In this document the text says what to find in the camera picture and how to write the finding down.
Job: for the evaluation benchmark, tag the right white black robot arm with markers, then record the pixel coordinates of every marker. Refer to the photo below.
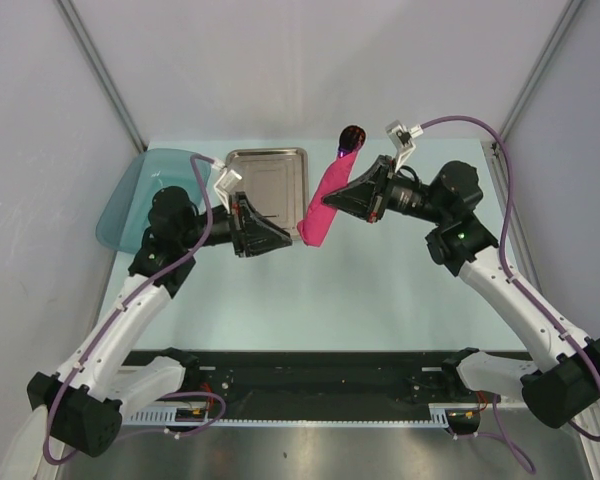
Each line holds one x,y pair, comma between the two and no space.
562,376

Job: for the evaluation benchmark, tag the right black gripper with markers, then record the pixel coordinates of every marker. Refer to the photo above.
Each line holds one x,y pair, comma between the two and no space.
369,194

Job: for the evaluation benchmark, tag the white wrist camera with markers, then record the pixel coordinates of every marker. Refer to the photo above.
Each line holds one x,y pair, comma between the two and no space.
403,140
228,179

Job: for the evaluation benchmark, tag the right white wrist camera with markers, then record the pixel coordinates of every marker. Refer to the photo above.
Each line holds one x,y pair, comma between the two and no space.
403,140

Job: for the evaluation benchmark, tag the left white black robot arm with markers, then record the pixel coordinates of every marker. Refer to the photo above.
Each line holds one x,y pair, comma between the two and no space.
86,401

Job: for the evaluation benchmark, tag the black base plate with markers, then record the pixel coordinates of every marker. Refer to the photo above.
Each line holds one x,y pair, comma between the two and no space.
408,377

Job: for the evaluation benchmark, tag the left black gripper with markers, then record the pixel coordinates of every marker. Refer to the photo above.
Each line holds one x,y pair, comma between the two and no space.
252,234

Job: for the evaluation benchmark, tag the aluminium corner post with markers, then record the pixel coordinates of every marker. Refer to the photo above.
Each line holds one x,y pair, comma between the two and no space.
540,68
88,48

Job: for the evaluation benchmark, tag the right aluminium corner post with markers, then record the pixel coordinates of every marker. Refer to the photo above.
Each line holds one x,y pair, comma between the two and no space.
540,68

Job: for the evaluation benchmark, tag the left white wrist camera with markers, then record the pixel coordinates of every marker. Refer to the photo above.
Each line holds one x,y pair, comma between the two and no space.
228,179

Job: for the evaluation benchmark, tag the left aluminium corner post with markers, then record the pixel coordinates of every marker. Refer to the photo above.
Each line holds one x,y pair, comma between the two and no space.
88,48

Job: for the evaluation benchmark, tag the teal plastic container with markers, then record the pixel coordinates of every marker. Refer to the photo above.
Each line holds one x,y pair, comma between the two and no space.
130,200

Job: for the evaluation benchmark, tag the steel tray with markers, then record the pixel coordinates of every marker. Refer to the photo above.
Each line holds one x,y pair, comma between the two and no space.
275,181

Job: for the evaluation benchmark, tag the white cable duct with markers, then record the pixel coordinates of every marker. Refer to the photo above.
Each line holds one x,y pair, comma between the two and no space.
391,414

